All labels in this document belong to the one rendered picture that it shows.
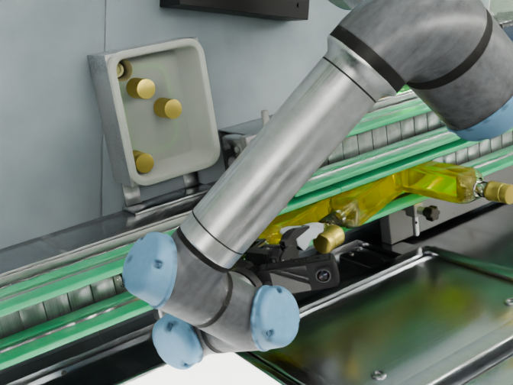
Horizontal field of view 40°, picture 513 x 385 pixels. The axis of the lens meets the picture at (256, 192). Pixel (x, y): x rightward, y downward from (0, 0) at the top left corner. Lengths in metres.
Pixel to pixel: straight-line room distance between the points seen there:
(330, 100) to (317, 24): 0.75
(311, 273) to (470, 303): 0.30
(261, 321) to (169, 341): 0.15
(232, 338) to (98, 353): 0.48
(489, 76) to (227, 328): 0.40
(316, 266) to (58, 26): 0.57
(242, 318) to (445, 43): 0.38
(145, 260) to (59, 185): 0.49
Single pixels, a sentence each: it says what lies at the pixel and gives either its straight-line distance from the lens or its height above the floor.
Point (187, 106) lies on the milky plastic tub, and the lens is 1.29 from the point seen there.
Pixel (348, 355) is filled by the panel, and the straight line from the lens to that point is 1.08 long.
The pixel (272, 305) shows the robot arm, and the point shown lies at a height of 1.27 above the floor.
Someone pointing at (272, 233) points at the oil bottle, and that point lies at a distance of 1.16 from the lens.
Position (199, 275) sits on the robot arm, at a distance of 0.78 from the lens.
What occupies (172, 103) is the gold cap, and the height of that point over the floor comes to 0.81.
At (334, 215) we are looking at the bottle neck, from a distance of 1.22.
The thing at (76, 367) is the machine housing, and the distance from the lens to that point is 1.27.
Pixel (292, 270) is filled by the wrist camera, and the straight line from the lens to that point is 1.02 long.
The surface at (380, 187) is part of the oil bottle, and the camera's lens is 1.33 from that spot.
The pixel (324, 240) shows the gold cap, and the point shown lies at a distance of 1.14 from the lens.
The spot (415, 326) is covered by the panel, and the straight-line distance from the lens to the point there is 1.14.
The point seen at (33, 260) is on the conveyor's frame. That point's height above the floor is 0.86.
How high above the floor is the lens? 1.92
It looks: 55 degrees down
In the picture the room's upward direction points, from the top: 107 degrees clockwise
